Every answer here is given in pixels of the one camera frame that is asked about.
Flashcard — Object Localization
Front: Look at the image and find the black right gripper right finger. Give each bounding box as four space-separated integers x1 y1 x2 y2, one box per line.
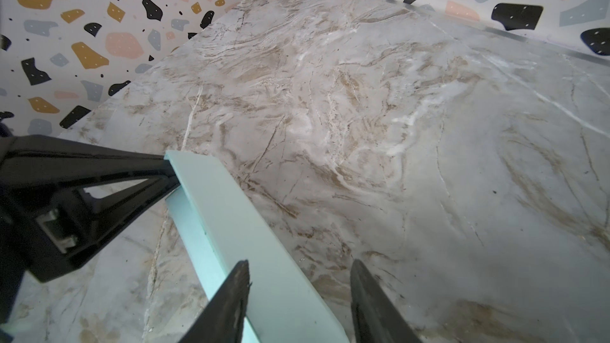
350 260 422 343

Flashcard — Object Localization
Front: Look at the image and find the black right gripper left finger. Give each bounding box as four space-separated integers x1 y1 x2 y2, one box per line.
179 260 251 343

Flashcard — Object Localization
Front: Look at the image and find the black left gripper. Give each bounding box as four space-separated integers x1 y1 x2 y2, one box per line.
1 135 179 323

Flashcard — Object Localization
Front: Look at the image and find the mint paper box sheet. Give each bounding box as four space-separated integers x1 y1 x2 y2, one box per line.
165 151 349 342

